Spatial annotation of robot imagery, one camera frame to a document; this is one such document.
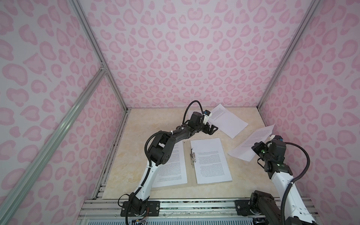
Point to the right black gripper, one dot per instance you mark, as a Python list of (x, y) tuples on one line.
[(256, 148)]

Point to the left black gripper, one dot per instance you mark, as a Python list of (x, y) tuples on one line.
[(211, 131)]

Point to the text sheet back overlapping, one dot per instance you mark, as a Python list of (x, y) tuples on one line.
[(226, 121)]

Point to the large text sheet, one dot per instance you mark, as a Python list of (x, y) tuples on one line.
[(174, 171)]

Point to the beige paper folder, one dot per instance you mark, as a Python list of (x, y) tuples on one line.
[(189, 161)]

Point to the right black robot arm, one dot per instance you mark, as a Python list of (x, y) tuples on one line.
[(292, 210)]

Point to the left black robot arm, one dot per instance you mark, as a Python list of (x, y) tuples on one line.
[(158, 149)]

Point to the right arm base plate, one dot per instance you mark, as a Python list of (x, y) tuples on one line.
[(243, 207)]

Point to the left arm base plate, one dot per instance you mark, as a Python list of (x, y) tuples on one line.
[(147, 208)]

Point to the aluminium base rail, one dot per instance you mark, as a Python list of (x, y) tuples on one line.
[(217, 211)]

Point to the left corner aluminium post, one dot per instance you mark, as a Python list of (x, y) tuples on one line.
[(84, 22)]

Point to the corner aluminium post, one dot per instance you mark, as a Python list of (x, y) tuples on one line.
[(304, 24), (84, 22)]

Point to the right corner aluminium post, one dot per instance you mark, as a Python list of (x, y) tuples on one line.
[(304, 24)]

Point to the diagonal aluminium frame bar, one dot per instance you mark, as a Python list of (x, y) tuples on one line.
[(32, 173)]

